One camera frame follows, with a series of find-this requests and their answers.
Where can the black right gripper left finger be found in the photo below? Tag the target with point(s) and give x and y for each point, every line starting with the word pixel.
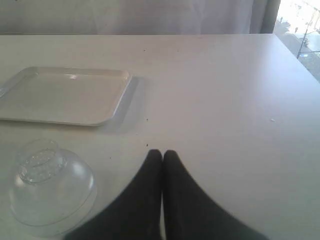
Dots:
pixel 135 213

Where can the white rectangular plastic tray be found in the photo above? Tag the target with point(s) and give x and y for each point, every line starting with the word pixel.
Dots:
pixel 61 95

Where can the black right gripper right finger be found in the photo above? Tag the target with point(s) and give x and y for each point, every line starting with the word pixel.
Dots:
pixel 190 214

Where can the clear dome shaker lid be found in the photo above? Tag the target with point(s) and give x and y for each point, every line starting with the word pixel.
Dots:
pixel 52 191

